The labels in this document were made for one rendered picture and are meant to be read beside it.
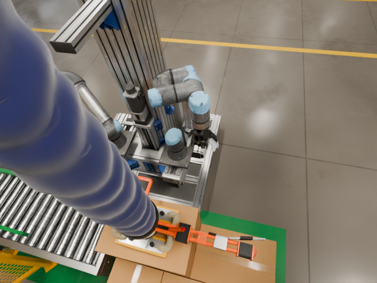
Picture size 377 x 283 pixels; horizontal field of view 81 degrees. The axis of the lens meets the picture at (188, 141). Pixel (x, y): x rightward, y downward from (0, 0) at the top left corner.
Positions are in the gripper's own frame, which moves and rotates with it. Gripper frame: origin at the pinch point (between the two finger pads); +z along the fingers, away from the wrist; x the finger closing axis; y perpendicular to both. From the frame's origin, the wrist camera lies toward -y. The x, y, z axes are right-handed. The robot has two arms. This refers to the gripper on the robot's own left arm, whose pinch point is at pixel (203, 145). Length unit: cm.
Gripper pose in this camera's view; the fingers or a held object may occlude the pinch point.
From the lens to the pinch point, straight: 109.3
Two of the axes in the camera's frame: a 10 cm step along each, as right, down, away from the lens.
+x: 9.7, 1.7, -2.0
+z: 0.8, 5.4, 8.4
